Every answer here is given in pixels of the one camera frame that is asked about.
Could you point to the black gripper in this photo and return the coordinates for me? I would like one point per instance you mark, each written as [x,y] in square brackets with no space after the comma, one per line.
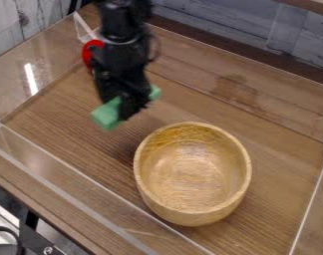
[118,68]

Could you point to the green foam block stick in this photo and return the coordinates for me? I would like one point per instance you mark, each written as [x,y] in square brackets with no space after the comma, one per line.
[104,116]

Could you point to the brown wooden bowl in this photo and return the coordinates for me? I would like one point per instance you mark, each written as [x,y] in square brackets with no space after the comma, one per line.
[192,172]

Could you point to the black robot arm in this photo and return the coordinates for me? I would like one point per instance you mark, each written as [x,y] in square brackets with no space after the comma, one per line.
[123,21]

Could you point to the red plush strawberry toy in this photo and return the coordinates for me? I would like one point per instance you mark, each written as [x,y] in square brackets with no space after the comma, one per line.
[85,51]

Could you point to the clear acrylic corner bracket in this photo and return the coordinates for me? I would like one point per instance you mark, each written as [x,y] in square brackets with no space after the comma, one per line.
[85,34]

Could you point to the clear acrylic tray wall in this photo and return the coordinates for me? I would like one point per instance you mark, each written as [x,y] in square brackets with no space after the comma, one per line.
[96,219]

